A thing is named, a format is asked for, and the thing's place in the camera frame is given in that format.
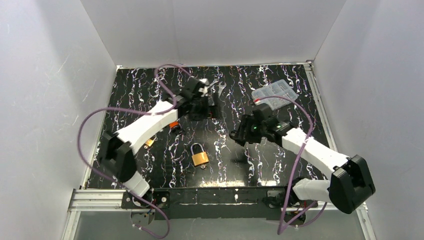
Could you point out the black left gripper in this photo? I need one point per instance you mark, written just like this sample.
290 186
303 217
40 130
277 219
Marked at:
208 110

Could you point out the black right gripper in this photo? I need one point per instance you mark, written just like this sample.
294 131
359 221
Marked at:
245 131

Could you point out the orange black padlock with keys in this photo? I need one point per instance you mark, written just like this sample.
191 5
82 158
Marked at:
176 128

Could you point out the large brass padlock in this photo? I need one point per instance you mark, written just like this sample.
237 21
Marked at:
199 155

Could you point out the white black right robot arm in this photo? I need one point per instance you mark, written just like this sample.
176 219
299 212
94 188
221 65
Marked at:
348 180

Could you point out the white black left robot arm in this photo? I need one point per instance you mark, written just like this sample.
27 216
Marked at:
118 155

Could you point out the large silver wrench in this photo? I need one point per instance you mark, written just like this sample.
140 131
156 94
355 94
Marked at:
218 93

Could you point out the small silver wrench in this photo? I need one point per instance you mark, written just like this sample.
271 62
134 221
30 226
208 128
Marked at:
213 82

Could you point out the clear plastic screw box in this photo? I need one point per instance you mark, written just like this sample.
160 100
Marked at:
276 95

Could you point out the small brass padlock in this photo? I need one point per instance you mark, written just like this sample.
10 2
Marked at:
148 143

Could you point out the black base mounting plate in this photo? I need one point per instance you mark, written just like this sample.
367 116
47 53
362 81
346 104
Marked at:
262 202

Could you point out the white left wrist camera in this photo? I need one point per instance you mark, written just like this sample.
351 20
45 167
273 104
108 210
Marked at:
203 88

